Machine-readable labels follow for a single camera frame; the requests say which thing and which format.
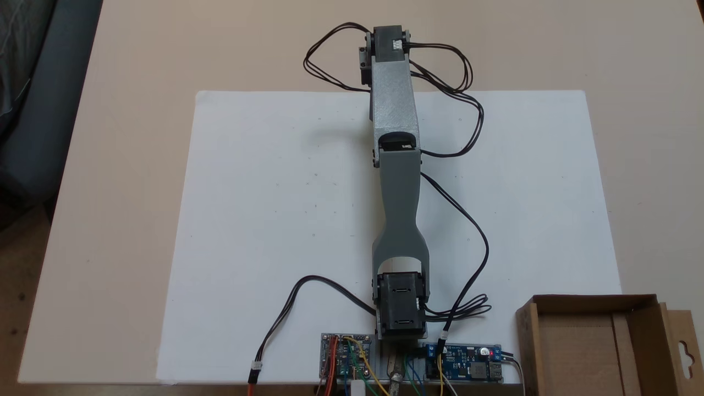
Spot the white paper sheet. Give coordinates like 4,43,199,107
156,90,623,386

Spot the dark grey upholstered furniture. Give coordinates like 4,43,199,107
0,0,103,221

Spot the orange wire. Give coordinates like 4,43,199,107
324,337,338,396

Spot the brown cardboard box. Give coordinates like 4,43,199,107
516,294,702,396

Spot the metal camera stand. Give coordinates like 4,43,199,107
387,356,406,396

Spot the blue power converter board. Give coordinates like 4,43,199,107
423,344,503,382

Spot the long black arm cable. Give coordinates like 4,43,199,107
420,172,491,344

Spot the black cable with connector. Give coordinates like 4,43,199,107
249,275,381,396

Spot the yellow wire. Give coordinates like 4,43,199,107
344,337,387,387

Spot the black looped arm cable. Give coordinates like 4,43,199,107
408,43,485,158
302,23,376,92

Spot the grey power cable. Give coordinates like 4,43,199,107
500,352,527,387

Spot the motor driver circuit board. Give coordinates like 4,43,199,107
321,333,374,381

